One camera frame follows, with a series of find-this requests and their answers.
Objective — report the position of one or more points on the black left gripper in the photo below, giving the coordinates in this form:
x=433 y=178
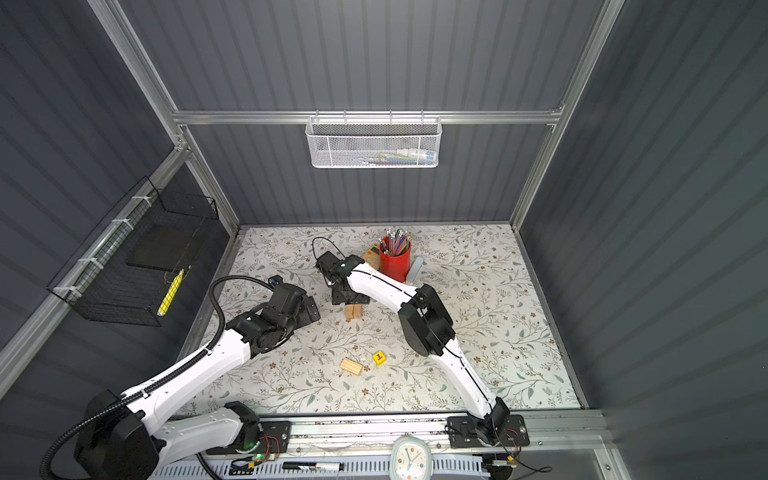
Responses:
x=305 y=316

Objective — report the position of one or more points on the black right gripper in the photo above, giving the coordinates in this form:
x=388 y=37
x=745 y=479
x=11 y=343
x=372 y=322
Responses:
x=337 y=298

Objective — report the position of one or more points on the ridged wooden block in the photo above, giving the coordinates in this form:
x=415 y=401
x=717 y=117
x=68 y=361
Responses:
x=351 y=367

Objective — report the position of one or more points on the yellow letter cube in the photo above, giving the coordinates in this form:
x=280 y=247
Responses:
x=379 y=358

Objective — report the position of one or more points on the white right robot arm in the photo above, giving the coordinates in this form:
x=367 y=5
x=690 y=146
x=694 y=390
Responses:
x=427 y=328

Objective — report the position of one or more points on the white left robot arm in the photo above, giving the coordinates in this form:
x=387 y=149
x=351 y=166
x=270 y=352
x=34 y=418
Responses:
x=129 y=436

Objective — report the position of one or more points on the yellow calculator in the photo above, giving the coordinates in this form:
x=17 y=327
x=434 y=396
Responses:
x=372 y=257

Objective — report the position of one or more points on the red pen cup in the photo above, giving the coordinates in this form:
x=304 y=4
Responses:
x=395 y=260

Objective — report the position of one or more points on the bundle of pens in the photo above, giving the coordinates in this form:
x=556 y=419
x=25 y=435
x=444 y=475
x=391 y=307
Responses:
x=396 y=241

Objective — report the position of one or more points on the grey flat eraser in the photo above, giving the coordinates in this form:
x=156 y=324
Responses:
x=415 y=270

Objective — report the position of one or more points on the yellow highlighter pen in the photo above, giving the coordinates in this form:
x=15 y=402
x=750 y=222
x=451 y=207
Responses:
x=170 y=294

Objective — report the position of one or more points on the black foam pad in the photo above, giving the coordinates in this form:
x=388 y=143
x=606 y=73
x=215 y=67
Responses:
x=166 y=248

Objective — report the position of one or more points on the black marker pen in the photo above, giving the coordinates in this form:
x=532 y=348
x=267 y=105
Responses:
x=313 y=466

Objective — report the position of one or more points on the white analog clock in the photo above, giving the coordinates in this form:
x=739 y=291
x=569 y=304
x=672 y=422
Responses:
x=411 y=459

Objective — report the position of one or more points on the white wire basket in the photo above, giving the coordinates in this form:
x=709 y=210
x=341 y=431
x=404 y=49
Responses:
x=374 y=145

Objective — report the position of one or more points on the black wire basket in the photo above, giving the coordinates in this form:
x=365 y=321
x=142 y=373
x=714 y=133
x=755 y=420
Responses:
x=133 y=271

